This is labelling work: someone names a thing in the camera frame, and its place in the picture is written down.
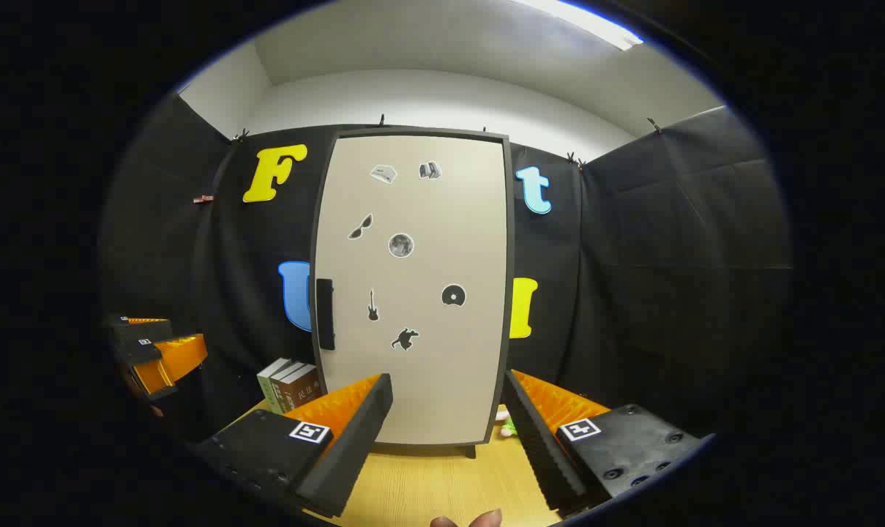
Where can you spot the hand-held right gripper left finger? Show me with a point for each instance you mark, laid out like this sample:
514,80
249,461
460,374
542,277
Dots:
354,439

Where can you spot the dark brown book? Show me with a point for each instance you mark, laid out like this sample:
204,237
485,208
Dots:
301,386

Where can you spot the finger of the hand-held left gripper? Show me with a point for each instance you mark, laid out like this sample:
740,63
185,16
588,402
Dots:
138,329
175,359

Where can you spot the black backdrop cloth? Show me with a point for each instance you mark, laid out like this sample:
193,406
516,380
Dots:
669,256

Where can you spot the green white plush toy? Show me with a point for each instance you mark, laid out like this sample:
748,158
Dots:
506,426

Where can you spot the ceiling light panel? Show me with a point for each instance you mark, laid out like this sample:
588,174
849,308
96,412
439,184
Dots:
588,22

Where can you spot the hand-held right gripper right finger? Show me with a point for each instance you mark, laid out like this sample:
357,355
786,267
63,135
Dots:
534,439

